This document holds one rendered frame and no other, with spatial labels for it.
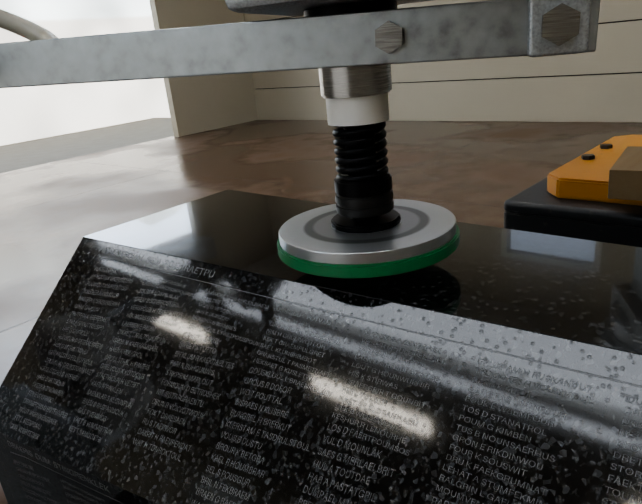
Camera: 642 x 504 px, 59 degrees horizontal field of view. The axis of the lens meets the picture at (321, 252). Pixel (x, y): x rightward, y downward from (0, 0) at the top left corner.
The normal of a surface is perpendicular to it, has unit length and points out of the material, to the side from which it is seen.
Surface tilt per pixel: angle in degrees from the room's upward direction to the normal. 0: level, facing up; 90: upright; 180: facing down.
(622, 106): 90
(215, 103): 90
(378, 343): 45
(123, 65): 90
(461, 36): 90
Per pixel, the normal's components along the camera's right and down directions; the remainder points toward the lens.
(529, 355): -0.49, -0.43
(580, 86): -0.65, 0.32
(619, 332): -0.10, -0.94
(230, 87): 0.76, 0.15
